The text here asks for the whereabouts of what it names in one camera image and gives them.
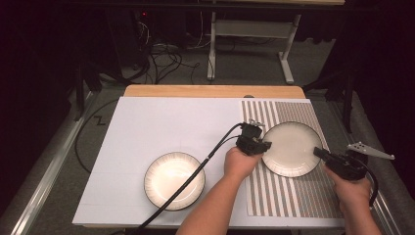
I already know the white board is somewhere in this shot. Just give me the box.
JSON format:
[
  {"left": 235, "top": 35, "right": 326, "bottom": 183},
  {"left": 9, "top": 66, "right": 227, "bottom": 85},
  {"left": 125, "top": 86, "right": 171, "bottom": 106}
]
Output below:
[{"left": 71, "top": 96, "right": 347, "bottom": 230}]

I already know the striped woven placemat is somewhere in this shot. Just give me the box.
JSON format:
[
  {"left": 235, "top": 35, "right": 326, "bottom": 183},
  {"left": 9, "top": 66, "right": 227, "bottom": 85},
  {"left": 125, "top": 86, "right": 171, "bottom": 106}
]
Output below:
[{"left": 241, "top": 100, "right": 346, "bottom": 219}]

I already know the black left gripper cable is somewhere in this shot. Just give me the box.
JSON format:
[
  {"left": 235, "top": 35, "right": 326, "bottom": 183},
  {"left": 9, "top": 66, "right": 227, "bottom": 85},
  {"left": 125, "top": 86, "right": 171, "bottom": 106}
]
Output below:
[{"left": 137, "top": 121, "right": 245, "bottom": 230}]

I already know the cream plate with dark rim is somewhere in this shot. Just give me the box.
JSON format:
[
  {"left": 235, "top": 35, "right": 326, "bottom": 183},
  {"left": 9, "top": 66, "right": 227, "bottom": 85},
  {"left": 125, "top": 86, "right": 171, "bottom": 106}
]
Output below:
[
  {"left": 261, "top": 120, "right": 324, "bottom": 179},
  {"left": 143, "top": 151, "right": 207, "bottom": 212}
]

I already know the person's right hand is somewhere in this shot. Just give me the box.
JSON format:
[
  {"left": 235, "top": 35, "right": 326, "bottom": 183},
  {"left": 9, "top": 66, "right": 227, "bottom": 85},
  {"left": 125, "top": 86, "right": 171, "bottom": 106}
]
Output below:
[{"left": 321, "top": 163, "right": 373, "bottom": 213}]

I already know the person's left hand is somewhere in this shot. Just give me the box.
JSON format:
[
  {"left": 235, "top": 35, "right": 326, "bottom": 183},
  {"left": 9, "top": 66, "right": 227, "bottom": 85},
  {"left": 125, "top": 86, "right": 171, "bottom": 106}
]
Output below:
[{"left": 222, "top": 146, "right": 264, "bottom": 182}]

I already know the black metal stand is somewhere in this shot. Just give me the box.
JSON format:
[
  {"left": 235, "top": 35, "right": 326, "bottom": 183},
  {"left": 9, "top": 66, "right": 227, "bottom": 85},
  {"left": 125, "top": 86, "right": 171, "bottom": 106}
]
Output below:
[
  {"left": 71, "top": 61, "right": 103, "bottom": 122},
  {"left": 302, "top": 70, "right": 356, "bottom": 134}
]

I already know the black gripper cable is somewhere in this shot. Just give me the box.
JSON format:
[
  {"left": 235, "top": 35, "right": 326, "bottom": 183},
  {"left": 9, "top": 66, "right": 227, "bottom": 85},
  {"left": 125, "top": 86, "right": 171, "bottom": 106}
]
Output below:
[
  {"left": 137, "top": 121, "right": 245, "bottom": 230},
  {"left": 358, "top": 162, "right": 380, "bottom": 209}
]

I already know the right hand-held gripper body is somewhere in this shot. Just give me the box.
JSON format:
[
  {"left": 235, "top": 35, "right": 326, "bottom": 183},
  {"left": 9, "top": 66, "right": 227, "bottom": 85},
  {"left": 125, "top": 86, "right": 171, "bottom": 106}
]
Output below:
[{"left": 322, "top": 141, "right": 396, "bottom": 181}]

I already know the white metal desk frame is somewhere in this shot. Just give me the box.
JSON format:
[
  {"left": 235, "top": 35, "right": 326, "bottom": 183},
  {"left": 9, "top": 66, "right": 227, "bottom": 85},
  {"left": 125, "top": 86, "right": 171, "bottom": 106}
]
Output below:
[{"left": 207, "top": 11, "right": 303, "bottom": 85}]

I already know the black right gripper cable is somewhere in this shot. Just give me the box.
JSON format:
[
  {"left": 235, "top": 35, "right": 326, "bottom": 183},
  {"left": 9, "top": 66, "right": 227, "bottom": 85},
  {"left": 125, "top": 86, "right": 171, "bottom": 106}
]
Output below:
[{"left": 358, "top": 162, "right": 380, "bottom": 209}]

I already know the metal floor rail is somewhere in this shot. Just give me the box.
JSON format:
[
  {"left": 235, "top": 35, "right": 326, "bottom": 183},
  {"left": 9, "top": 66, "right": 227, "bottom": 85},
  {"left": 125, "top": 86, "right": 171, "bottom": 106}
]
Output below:
[
  {"left": 9, "top": 91, "right": 100, "bottom": 235},
  {"left": 328, "top": 100, "right": 403, "bottom": 235}
]

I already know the black cable on floor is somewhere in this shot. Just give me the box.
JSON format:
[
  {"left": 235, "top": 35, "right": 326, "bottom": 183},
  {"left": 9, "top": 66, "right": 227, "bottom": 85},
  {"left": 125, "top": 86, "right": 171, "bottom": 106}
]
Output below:
[{"left": 74, "top": 99, "right": 120, "bottom": 174}]

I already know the dark computer case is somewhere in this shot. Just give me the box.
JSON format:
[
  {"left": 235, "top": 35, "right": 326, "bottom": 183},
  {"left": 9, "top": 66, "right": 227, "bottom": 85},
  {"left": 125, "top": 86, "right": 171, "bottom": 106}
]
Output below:
[{"left": 106, "top": 9, "right": 152, "bottom": 71}]

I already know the wooden table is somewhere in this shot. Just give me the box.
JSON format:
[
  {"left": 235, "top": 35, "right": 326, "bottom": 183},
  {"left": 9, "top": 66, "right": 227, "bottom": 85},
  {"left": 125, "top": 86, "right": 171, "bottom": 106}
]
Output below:
[{"left": 123, "top": 84, "right": 306, "bottom": 99}]

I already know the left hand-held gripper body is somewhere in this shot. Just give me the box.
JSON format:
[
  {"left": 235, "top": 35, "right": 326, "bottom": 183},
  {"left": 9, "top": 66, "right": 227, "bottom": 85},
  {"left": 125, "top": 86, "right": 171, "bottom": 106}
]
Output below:
[{"left": 235, "top": 118, "right": 266, "bottom": 157}]

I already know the tangle of floor cables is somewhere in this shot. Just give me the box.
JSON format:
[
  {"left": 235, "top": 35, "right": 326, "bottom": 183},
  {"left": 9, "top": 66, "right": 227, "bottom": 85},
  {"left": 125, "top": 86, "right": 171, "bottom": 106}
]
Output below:
[{"left": 129, "top": 19, "right": 202, "bottom": 85}]

